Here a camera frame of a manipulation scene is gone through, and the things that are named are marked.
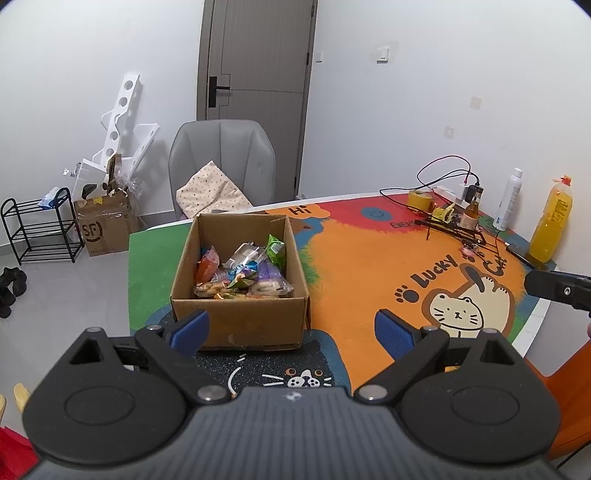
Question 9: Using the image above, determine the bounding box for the orange juice bottle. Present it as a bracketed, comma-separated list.
[529, 174, 574, 263]

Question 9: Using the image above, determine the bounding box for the clear plastic wrap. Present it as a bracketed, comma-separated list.
[108, 161, 141, 195]

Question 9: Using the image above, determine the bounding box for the red cloth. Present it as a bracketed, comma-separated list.
[0, 427, 40, 480]

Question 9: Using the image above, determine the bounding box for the black metal frame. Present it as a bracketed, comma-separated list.
[414, 217, 488, 245]

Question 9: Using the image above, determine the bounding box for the colourful cat mat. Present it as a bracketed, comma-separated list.
[128, 194, 555, 398]

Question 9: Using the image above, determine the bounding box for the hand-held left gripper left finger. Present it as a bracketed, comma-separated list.
[69, 311, 230, 406]

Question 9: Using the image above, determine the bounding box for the purple snack packet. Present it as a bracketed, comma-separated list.
[249, 261, 295, 297]

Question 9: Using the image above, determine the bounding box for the grey door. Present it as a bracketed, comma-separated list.
[196, 0, 319, 201]

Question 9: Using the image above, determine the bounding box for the brown glass bottle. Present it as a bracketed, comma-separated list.
[459, 191, 483, 230]

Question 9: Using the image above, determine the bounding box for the yellow tape roll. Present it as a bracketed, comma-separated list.
[407, 189, 435, 212]

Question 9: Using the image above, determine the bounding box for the black door handle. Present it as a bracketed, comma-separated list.
[208, 76, 230, 108]

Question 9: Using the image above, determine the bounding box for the white spray bottle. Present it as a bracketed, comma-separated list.
[492, 167, 524, 232]

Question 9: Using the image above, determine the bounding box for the pile of assorted snack packs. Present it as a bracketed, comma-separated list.
[194, 234, 295, 300]

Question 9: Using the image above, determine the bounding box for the cardboard box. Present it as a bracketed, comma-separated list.
[170, 213, 311, 352]

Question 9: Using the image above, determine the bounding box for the black cable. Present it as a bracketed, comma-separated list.
[379, 156, 481, 213]

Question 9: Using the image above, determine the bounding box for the black phone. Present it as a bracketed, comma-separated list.
[505, 242, 550, 271]

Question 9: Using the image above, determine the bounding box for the grey chair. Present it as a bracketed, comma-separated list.
[168, 120, 276, 219]

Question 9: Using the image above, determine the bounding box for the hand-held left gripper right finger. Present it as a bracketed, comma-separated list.
[355, 309, 525, 406]

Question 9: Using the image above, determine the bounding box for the orange chair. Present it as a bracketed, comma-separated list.
[526, 337, 591, 462]

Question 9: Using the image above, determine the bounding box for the white perforated rack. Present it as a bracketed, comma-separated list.
[69, 73, 160, 195]

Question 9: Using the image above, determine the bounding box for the white power strip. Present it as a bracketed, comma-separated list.
[434, 185, 467, 204]

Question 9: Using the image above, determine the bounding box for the black shoe rack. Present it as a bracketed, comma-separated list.
[0, 187, 85, 265]

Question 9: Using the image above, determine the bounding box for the polka dot cushion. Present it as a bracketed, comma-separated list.
[176, 161, 254, 219]

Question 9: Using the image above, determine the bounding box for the brown printed shipping box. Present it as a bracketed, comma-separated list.
[74, 154, 139, 257]

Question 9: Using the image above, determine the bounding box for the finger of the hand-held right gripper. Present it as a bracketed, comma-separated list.
[525, 271, 591, 318]

